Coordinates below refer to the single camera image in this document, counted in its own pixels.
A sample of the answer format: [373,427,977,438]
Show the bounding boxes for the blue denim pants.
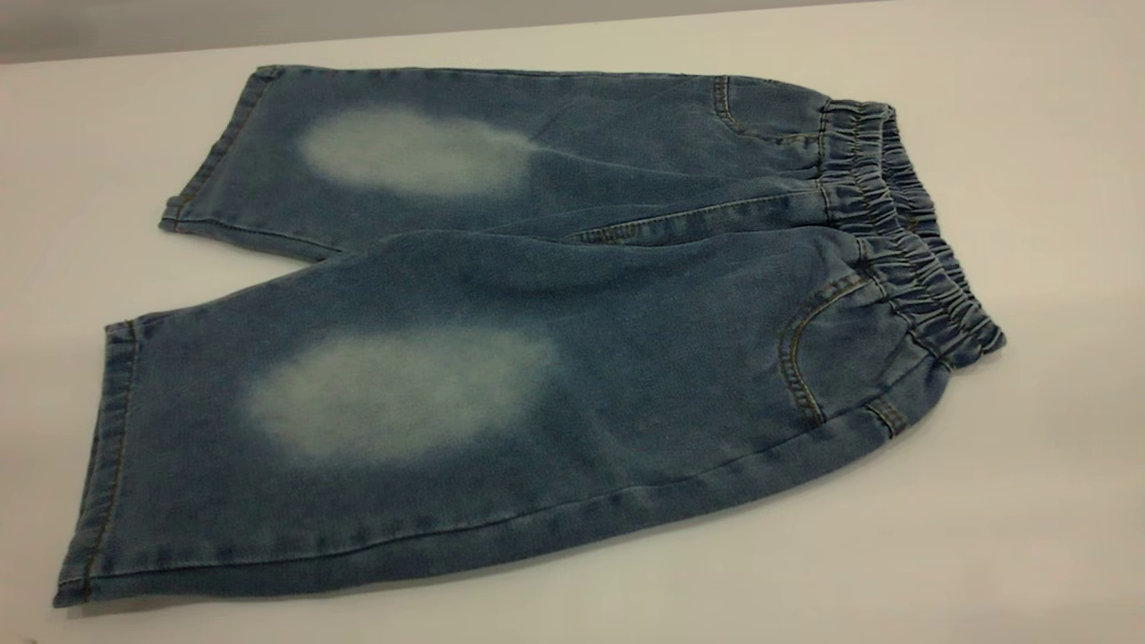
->
[52,63,1007,609]

